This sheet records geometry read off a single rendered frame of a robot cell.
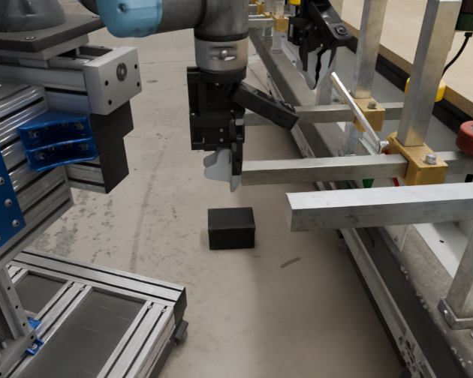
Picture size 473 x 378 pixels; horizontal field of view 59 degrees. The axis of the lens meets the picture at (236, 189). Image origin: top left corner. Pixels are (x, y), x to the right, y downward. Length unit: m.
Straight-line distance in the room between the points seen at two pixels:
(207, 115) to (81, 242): 1.44
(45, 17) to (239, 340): 1.12
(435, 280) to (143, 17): 0.60
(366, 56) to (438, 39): 0.27
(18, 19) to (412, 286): 0.80
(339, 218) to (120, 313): 1.00
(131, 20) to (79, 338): 1.00
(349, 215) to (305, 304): 1.20
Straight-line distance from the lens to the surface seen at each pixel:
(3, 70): 0.91
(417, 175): 0.74
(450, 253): 0.98
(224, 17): 0.57
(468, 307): 0.69
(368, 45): 0.97
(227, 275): 1.71
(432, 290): 0.76
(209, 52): 0.58
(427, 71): 0.75
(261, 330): 1.54
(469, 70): 1.18
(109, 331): 1.31
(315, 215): 0.43
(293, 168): 0.69
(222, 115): 0.62
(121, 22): 0.51
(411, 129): 0.78
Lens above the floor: 1.20
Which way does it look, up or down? 33 degrees down
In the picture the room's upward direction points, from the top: straight up
